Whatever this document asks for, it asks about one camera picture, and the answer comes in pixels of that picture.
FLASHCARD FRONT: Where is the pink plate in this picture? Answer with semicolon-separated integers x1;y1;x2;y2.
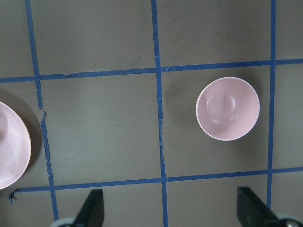
0;102;32;189

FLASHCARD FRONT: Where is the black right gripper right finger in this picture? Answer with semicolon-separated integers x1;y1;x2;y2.
237;187;279;227

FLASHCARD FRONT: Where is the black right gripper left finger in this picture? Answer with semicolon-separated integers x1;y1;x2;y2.
73;189;105;227

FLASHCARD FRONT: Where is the pink bowl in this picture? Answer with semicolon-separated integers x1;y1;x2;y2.
196;77;260;141

